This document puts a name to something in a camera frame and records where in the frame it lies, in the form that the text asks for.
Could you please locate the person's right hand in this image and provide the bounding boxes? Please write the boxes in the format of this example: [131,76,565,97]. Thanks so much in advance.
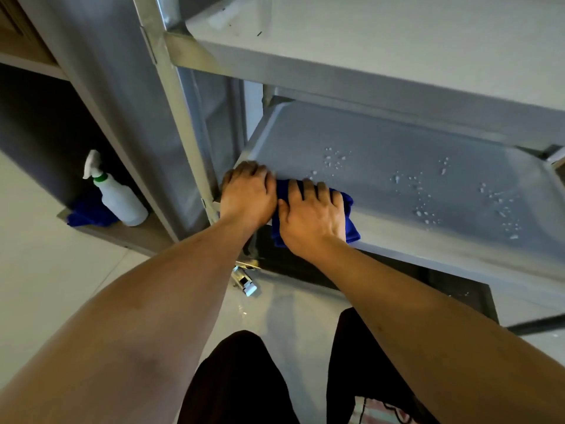
[278,179,348,261]

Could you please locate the person's left forearm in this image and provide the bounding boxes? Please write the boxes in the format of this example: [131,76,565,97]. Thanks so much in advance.
[0,216,271,424]

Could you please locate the stainless steel service trolley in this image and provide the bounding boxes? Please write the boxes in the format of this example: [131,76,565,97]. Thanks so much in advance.
[132,0,565,337]

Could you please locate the blue cloth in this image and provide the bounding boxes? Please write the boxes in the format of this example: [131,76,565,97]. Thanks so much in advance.
[270,178,361,249]

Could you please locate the black shorts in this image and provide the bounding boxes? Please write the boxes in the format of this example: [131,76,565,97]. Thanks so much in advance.
[176,306,430,424]

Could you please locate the grey wooden service cabinet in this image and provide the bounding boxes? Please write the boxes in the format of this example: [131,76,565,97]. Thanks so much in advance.
[0,0,248,257]

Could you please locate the white spray bottle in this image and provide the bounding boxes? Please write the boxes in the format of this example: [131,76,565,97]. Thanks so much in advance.
[82,150,150,228]

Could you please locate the person's left hand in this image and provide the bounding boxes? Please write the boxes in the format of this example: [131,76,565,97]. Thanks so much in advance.
[219,161,278,233]

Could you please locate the dark blue rag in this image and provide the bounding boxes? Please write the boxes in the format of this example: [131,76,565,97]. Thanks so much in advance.
[67,189,121,228]

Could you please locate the person's right forearm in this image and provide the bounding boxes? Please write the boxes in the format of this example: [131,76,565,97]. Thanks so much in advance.
[308,238,565,424]

